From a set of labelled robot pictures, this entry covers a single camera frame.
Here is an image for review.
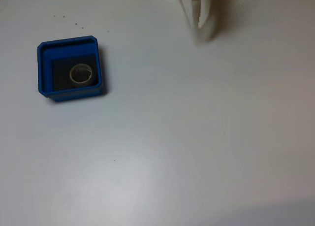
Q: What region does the black tape roll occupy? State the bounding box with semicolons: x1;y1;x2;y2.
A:
66;61;97;89

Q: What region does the blue square plastic box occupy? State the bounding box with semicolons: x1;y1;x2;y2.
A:
36;35;103;103

